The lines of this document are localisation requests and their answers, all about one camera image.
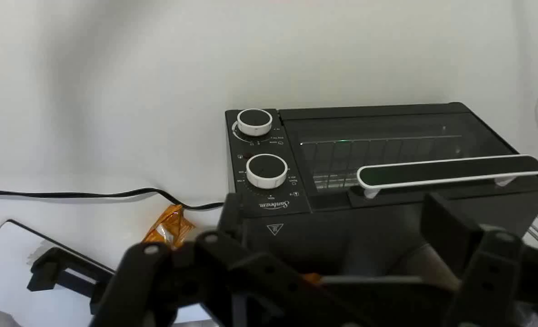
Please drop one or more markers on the black plastic clamp holder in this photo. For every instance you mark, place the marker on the black plastic clamp holder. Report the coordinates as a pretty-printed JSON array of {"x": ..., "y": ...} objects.
[{"x": 62, "y": 272}]

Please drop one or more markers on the orange snack packet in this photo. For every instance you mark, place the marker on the orange snack packet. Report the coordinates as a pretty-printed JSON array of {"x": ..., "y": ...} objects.
[{"x": 169, "y": 227}]

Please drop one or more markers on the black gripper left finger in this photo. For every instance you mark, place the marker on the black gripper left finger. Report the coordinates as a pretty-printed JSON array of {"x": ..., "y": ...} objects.
[{"x": 220, "y": 272}]

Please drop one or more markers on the white-rimmed oven dial plain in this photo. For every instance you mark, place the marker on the white-rimmed oven dial plain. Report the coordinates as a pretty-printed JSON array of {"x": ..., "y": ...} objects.
[{"x": 266, "y": 169}]

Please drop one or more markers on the white-rimmed oven dial with scale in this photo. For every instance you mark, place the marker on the white-rimmed oven dial with scale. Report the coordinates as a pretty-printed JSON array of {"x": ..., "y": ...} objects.
[{"x": 255, "y": 120}]

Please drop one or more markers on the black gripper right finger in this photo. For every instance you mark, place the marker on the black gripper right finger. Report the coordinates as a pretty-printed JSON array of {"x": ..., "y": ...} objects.
[{"x": 487, "y": 272}]

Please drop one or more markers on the black toaster oven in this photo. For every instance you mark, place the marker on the black toaster oven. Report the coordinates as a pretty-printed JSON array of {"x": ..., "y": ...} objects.
[{"x": 342, "y": 200}]

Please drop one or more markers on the white flat board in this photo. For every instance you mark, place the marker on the white flat board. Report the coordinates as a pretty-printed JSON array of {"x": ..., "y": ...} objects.
[{"x": 15, "y": 265}]

